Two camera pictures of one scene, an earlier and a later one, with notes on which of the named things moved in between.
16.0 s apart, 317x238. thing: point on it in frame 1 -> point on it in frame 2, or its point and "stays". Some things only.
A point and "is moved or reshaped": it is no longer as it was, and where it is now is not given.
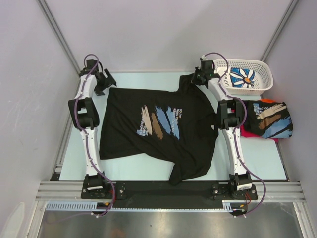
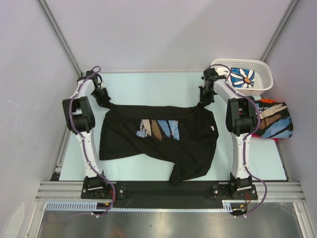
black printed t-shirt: (175, 126) is moved or reshaped
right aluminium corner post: (280, 30) stays
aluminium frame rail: (71, 191) stays
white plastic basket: (245, 76) stays
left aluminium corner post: (48, 14) stays
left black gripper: (109, 82) -> (105, 101)
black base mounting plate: (164, 193) stays
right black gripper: (194, 80) -> (202, 99)
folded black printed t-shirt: (271, 120) stays
